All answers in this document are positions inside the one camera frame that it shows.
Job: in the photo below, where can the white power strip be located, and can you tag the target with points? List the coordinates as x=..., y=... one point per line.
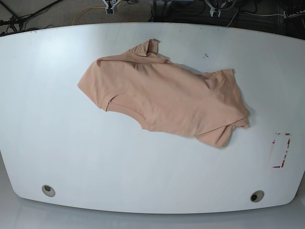
x=294, y=12

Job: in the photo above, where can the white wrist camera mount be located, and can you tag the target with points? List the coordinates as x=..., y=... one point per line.
x=217, y=6
x=111, y=6

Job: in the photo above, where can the table cable grommet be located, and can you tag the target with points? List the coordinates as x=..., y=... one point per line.
x=257, y=196
x=48, y=191

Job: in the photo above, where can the left table cable grommet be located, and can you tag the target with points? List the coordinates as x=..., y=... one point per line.
x=48, y=191

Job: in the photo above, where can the black tripod stand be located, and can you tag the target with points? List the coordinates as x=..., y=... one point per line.
x=18, y=23

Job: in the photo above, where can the red tape rectangle marking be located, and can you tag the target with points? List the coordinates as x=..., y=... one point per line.
x=280, y=147

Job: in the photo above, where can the peach t-shirt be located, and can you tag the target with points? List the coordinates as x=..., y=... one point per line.
x=165, y=97

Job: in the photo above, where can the right table cable grommet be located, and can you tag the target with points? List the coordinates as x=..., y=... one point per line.
x=257, y=196

